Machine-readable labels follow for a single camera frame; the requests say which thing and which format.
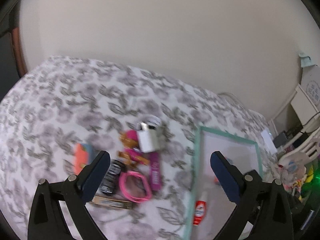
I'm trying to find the orange blue toy block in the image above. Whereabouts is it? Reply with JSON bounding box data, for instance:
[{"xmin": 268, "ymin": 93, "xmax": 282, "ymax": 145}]
[
  {"xmin": 212, "ymin": 156, "xmax": 233, "ymax": 186},
  {"xmin": 73, "ymin": 143, "xmax": 97, "ymax": 175}
]

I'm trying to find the pink smart watch band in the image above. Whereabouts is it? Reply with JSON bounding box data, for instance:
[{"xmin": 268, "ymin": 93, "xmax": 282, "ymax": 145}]
[{"xmin": 119, "ymin": 171, "xmax": 152, "ymax": 203}]

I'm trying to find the clear plastic bag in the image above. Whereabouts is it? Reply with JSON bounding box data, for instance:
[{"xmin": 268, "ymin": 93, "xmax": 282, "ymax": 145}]
[{"xmin": 278, "ymin": 152, "xmax": 307, "ymax": 193}]

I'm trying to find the teal shallow cardboard tray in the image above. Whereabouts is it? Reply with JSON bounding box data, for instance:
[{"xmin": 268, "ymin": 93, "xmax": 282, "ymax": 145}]
[{"xmin": 182, "ymin": 126, "xmax": 263, "ymax": 239}]

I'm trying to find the red white glue bottle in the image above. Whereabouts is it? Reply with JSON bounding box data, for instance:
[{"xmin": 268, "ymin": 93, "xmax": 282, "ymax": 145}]
[{"xmin": 193, "ymin": 191, "xmax": 208, "ymax": 226}]

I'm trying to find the dark grey power bank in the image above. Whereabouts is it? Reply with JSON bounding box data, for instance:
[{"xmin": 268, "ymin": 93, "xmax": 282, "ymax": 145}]
[{"xmin": 273, "ymin": 131, "xmax": 290, "ymax": 148}]

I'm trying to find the white box device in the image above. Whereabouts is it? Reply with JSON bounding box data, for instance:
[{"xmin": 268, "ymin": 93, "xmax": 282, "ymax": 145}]
[{"xmin": 260, "ymin": 128, "xmax": 277, "ymax": 154}]

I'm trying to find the black silver cylinder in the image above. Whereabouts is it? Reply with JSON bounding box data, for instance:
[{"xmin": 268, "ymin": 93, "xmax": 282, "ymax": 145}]
[{"xmin": 99, "ymin": 160, "xmax": 126, "ymax": 196}]

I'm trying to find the white wooden chair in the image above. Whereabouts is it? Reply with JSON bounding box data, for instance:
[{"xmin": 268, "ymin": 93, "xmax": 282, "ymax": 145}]
[{"xmin": 278, "ymin": 133, "xmax": 319, "ymax": 166}]

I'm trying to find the gold rectangular bar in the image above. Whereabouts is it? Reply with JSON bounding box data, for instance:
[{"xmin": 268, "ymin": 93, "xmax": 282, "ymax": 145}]
[{"xmin": 91, "ymin": 196, "xmax": 133, "ymax": 210}]

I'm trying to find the white shelf unit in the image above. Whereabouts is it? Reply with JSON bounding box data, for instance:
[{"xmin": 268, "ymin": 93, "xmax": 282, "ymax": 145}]
[{"xmin": 268, "ymin": 65, "xmax": 319, "ymax": 137}]

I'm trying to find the floral grey white bedspread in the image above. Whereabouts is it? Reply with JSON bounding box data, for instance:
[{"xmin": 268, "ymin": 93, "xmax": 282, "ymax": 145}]
[{"xmin": 1, "ymin": 56, "xmax": 276, "ymax": 239}]

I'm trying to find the pink brown puppy figurine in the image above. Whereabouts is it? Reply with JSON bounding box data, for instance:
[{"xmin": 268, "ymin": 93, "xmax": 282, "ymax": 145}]
[{"xmin": 118, "ymin": 130, "xmax": 150, "ymax": 168}]

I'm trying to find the purple rectangular bar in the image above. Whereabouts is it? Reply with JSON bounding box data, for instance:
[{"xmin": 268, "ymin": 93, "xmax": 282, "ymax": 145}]
[{"xmin": 149, "ymin": 152, "xmax": 162, "ymax": 191}]

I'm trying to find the white power adapter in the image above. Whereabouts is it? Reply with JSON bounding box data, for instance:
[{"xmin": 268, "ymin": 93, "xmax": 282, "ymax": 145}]
[{"xmin": 137, "ymin": 122, "xmax": 160, "ymax": 153}]

